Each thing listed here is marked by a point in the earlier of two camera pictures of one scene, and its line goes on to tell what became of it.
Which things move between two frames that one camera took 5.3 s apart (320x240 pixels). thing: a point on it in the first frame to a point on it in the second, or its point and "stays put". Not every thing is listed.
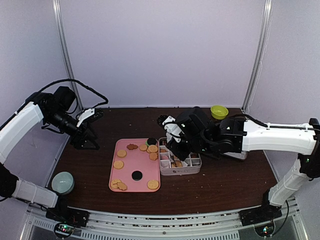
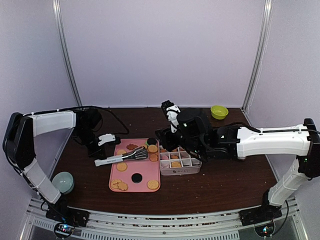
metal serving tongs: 173,161 to 141,153
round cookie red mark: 114,183 stays put
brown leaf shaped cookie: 132,146 stays put
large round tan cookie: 178,164 stays put
